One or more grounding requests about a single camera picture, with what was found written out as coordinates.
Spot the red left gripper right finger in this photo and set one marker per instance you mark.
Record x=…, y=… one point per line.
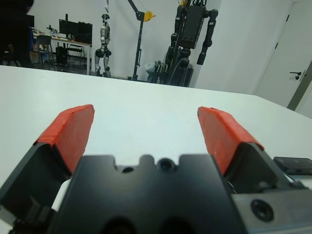
x=219, y=136

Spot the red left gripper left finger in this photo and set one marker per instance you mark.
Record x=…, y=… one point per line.
x=70, y=136

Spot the glossy black box lid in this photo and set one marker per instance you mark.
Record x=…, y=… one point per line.
x=295, y=163

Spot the black computer tower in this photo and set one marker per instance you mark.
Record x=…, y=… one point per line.
x=61, y=54

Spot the black folding chair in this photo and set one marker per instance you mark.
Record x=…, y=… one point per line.
x=75, y=50

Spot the folded grey chairs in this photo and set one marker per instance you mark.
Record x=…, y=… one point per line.
x=159, y=72

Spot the white desk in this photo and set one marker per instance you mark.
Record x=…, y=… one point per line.
x=73, y=42

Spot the grey chair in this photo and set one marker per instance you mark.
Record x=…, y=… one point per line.
x=44, y=44

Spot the pale green bag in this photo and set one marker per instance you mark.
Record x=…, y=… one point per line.
x=149, y=67

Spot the black computer monitor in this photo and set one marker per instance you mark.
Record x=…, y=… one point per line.
x=68, y=28
x=85, y=31

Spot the white door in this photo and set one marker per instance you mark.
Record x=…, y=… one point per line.
x=280, y=48

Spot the silver humanoid robot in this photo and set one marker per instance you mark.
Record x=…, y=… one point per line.
x=104, y=31

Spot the black crane stand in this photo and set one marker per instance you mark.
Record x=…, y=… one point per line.
x=139, y=48

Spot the black humanoid robot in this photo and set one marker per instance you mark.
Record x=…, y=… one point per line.
x=192, y=26

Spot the yellow crane winch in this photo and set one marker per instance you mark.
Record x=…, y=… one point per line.
x=148, y=16

